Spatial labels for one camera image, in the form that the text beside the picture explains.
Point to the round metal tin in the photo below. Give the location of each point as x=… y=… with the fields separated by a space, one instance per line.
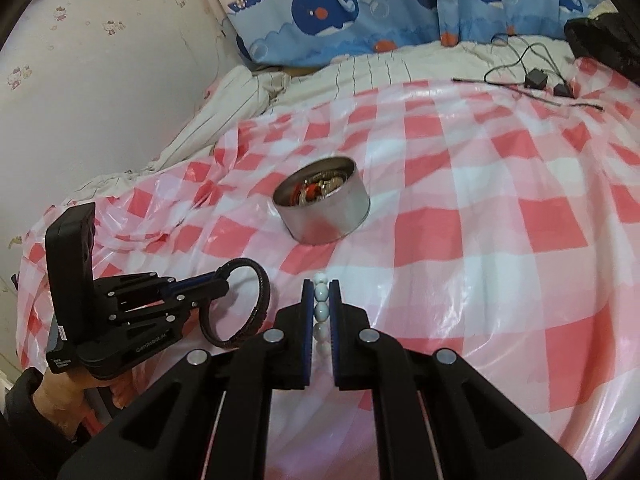
x=330 y=220

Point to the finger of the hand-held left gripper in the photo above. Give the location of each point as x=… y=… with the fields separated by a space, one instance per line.
x=145 y=285
x=200 y=296

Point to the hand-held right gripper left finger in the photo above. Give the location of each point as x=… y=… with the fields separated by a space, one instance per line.
x=305 y=330

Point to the person's left hand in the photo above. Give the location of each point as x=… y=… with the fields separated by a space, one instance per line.
x=60 y=400

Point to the red white checkered plastic sheet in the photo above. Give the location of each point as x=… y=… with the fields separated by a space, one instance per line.
x=475 y=240

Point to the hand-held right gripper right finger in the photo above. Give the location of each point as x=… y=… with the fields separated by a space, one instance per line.
x=336 y=330

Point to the black power adapter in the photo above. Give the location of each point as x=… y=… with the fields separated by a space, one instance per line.
x=536 y=80

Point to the small black plug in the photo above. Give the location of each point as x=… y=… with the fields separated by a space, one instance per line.
x=562 y=90

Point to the blue whale pattern pillow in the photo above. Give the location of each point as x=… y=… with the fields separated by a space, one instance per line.
x=390 y=5

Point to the person's left forearm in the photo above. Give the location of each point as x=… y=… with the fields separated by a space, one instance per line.
x=25 y=430

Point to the black bag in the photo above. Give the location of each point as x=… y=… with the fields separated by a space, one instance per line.
x=605 y=45

